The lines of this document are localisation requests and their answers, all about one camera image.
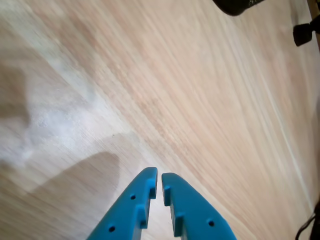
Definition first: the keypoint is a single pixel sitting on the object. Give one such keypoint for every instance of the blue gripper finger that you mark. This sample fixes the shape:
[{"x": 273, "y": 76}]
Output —
[
  {"x": 125, "y": 215},
  {"x": 197, "y": 215}
]

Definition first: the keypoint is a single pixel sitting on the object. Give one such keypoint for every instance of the black mesh pen holder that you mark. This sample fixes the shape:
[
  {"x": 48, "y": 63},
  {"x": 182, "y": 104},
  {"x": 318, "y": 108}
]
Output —
[{"x": 237, "y": 6}]

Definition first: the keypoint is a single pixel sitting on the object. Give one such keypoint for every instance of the black tripod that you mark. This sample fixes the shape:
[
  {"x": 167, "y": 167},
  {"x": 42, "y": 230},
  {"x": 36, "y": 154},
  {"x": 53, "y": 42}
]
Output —
[{"x": 302, "y": 33}]

